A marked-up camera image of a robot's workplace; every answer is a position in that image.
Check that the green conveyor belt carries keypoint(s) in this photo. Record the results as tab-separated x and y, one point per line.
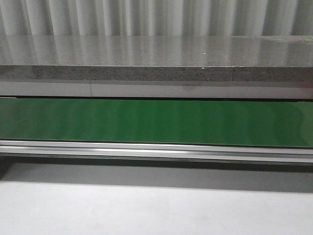
259	123

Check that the white pleated curtain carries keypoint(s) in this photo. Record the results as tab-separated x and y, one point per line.
156	17

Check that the aluminium conveyor frame rail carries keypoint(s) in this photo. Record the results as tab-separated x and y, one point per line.
155	151

